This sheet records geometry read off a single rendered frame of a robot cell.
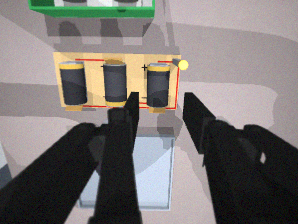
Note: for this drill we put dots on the yellow battery holder board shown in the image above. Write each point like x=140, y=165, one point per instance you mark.
x=136, y=76

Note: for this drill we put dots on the green box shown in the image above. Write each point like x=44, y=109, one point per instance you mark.
x=93, y=9

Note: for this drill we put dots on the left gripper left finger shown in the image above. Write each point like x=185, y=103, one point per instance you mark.
x=46, y=191

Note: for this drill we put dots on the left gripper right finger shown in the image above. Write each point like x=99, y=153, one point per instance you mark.
x=236, y=181

